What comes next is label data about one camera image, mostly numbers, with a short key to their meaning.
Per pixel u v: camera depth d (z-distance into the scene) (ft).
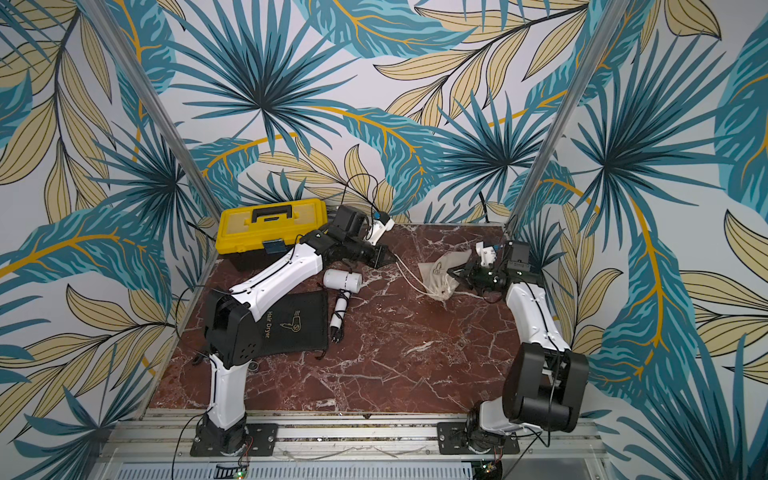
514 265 2.18
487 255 2.58
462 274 2.44
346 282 3.15
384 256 2.45
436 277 3.11
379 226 2.51
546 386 1.51
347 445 2.40
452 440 2.40
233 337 1.60
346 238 2.22
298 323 3.04
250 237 3.11
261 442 2.40
